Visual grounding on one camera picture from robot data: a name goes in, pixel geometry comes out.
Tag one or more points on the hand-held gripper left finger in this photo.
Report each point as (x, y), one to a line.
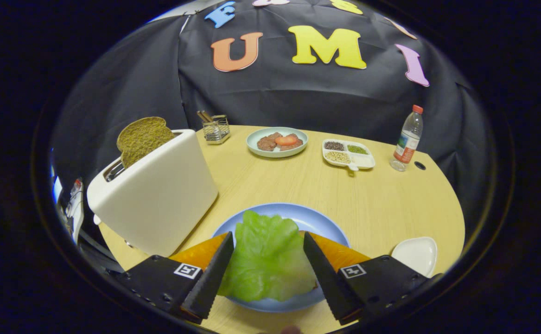
(210, 283)

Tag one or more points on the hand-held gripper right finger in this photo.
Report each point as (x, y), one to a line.
(328, 283)

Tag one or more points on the green lettuce leaf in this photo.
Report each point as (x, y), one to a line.
(265, 255)

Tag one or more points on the brown bread slice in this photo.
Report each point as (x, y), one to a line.
(143, 137)

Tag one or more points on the blue round plate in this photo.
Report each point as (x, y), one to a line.
(312, 220)

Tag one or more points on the white square plate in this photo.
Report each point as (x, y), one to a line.
(416, 255)

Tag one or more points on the white toaster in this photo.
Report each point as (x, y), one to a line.
(159, 195)

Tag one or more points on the white divided seasoning dish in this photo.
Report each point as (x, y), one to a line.
(363, 161)

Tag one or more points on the brown meat patty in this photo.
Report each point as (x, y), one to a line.
(266, 143)
(293, 146)

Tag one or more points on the pale green round plate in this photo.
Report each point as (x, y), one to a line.
(256, 148)

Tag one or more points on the red tomato slice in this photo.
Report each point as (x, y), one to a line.
(286, 140)

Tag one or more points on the black table grommet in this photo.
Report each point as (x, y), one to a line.
(420, 165)

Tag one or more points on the clear plastic water bottle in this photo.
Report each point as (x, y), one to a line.
(407, 144)

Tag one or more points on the brown wooden sticks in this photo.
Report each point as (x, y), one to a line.
(204, 116)

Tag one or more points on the black backdrop cloth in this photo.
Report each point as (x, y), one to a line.
(298, 93)

